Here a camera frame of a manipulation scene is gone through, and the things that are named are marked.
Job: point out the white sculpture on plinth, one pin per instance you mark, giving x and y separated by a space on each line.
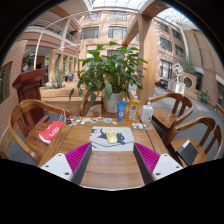
176 85

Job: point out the dark grey flat case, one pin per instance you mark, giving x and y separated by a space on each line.
187 153

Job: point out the leafy plant in white pot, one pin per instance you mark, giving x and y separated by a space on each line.
110 70

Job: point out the tiny white sticker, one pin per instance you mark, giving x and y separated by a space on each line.
115 122

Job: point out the white pump dispenser bottle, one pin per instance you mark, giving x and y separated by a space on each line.
146 113

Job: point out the dark parked car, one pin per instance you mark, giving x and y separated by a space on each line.
161 83

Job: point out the yellow flowering shrub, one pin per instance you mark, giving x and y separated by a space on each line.
204 96

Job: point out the small white packet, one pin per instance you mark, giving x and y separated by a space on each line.
136 126

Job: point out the small printed sticker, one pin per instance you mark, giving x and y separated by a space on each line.
93 120
100 118
107 120

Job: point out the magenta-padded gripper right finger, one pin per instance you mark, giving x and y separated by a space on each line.
146 160

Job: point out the white cat-print mouse pad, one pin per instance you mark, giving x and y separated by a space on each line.
125 145

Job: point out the dark red wooden pedestal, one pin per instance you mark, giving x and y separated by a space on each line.
28 86

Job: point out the wooden planter box with plants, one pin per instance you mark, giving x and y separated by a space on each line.
60 95

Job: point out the blue squeeze tube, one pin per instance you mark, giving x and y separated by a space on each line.
121 111

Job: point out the pale yellow sticker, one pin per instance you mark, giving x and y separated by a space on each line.
86 119

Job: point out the dark bust statue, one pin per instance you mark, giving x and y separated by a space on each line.
28 63

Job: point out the orange dish soap bottle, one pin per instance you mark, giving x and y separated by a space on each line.
134 110

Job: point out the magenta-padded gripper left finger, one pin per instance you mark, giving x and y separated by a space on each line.
76 160

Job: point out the red paper bag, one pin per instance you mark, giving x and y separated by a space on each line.
50 133

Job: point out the black key fob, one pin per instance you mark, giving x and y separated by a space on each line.
68 122

